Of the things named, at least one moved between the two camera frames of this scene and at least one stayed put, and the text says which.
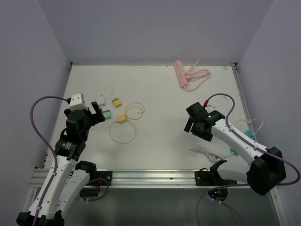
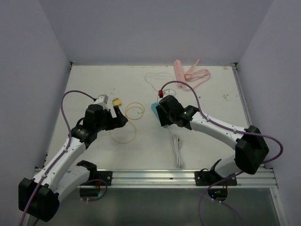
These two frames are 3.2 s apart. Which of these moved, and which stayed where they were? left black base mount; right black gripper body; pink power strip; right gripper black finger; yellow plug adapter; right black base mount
Moved: right gripper black finger; right black gripper body
Stayed: right black base mount; pink power strip; yellow plug adapter; left black base mount
